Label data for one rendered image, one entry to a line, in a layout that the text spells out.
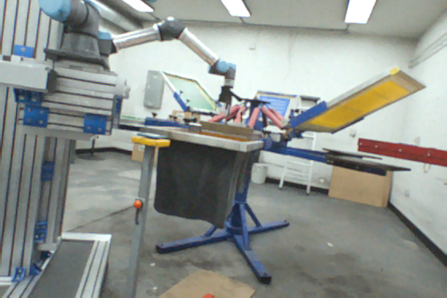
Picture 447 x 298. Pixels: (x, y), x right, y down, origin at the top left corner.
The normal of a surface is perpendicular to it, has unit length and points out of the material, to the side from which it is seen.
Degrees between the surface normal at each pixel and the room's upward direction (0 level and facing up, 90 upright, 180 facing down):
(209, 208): 91
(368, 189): 78
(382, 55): 90
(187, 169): 95
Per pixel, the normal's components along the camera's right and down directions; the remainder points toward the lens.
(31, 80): 0.26, 0.09
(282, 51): -0.28, 0.01
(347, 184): -0.25, -0.20
